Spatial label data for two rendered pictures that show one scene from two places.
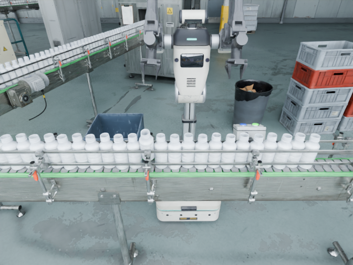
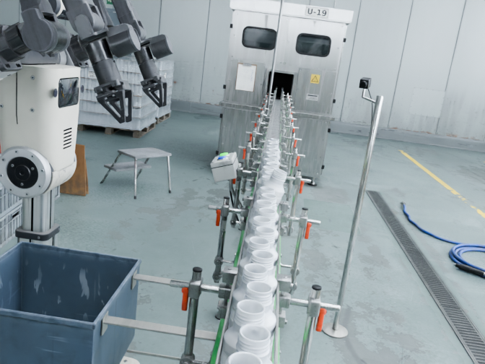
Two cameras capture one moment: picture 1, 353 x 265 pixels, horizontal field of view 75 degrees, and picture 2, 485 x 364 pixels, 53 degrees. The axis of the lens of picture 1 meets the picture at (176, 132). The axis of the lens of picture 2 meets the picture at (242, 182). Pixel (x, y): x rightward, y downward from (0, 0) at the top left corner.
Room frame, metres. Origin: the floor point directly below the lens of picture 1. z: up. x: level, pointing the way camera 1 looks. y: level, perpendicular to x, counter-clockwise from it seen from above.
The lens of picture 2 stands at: (0.81, 1.34, 1.47)
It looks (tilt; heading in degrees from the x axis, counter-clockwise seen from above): 15 degrees down; 273
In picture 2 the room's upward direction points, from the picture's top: 7 degrees clockwise
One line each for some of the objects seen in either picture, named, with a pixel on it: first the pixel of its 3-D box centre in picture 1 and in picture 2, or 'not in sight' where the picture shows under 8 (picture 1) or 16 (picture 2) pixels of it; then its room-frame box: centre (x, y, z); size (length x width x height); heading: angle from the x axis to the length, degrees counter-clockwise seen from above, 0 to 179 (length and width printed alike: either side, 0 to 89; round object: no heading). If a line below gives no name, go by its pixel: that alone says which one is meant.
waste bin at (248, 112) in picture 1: (249, 108); not in sight; (2.70, -0.96, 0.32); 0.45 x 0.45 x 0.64
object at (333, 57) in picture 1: (331, 54); not in sight; (2.76, -1.82, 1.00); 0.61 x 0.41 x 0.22; 98
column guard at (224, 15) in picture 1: (225, 24); not in sight; (8.41, -1.64, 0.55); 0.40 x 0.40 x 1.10; 0
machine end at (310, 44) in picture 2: not in sight; (278, 92); (0.83, -5.33, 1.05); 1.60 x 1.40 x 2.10; 90
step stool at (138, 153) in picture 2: not in sight; (136, 168); (2.16, -3.44, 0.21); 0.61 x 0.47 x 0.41; 144
